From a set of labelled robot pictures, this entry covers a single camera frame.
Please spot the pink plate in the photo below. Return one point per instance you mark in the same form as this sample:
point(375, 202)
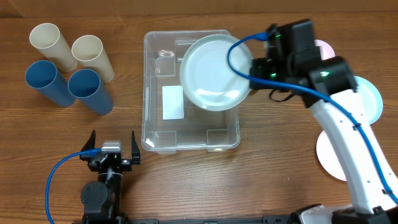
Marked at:
point(327, 157)

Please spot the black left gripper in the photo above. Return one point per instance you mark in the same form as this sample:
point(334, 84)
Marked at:
point(127, 164)

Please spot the clear plastic storage bin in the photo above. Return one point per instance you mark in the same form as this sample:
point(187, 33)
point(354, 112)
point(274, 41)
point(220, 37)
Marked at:
point(215, 131)

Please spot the pink small bowl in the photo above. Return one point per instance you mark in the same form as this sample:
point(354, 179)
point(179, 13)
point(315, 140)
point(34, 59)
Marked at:
point(326, 50)

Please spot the white label in bin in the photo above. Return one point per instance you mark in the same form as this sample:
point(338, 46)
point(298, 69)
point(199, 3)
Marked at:
point(172, 102)

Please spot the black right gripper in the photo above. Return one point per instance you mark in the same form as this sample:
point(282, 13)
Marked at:
point(260, 65)

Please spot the beige cup rear left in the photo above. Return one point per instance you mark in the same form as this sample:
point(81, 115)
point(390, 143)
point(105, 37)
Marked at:
point(49, 41)

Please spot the blue cup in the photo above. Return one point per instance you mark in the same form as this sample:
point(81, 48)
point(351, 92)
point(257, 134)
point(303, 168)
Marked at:
point(45, 77)
point(87, 86)

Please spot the grey-white plate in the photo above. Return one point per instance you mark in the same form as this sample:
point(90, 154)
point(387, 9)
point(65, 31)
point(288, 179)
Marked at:
point(206, 76)

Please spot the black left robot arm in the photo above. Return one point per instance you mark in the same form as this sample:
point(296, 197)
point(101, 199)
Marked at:
point(102, 198)

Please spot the beige cup rear right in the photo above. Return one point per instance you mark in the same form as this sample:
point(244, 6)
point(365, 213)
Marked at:
point(90, 52)

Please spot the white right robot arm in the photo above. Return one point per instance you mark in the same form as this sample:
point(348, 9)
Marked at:
point(328, 88)

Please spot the light blue plate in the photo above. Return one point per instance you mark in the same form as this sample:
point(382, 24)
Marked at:
point(372, 99)

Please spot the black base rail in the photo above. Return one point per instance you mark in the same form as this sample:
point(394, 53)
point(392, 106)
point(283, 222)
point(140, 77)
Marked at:
point(266, 219)

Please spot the beige cup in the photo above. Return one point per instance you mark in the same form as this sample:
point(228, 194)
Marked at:
point(90, 52)
point(49, 41)

